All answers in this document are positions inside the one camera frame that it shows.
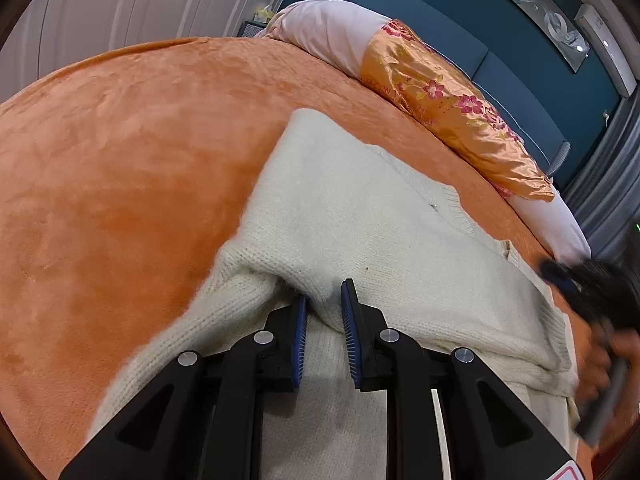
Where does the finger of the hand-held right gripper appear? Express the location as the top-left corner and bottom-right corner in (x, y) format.
(540, 259), (583, 293)

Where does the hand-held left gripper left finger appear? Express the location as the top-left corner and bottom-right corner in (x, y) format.
(59, 294), (309, 480)

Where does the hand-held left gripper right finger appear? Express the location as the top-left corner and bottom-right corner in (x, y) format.
(340, 279), (588, 480)

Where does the cream knit sweater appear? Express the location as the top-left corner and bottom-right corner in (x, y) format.
(90, 108), (581, 480)

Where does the person's right hand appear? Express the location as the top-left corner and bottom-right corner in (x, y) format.
(575, 327), (640, 411)

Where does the grey curtain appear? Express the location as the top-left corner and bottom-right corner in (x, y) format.
(562, 95), (640, 267)

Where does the orange floral satin cloth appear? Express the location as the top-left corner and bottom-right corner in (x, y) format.
(359, 19), (556, 203)

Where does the blue upholstered headboard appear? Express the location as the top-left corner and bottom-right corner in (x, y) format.
(330, 0), (623, 196)

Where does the white air conditioner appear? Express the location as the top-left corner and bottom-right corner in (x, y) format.
(574, 4), (640, 98)

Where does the orange fleece blanket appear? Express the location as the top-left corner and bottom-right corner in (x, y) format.
(0, 36), (640, 480)

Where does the long pale pink pillow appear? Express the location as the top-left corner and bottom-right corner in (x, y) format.
(260, 0), (593, 266)

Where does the white panelled wardrobe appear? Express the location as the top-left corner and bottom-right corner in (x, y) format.
(0, 0), (307, 106)

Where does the long grey wall picture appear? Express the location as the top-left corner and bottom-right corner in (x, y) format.
(460, 0), (592, 73)

